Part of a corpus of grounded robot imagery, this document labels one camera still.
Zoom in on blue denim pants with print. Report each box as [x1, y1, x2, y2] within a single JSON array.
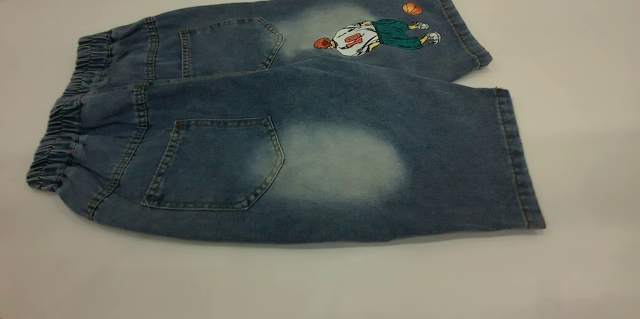
[[26, 0, 547, 245]]

